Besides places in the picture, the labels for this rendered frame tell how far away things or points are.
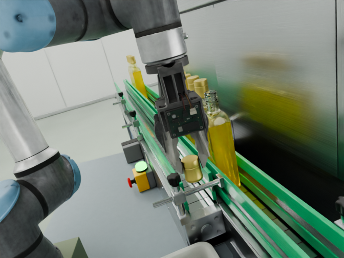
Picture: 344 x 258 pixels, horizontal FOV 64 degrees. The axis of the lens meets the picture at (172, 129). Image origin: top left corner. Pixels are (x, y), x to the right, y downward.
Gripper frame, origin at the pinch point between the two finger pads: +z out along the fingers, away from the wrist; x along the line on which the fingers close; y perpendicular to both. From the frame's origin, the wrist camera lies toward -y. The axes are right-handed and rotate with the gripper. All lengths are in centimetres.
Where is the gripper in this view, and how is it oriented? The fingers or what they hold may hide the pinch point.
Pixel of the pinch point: (190, 162)
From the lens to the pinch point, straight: 53.5
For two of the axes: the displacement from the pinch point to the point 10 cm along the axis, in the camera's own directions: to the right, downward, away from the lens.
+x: 9.6, -2.7, 0.3
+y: 1.2, 3.2, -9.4
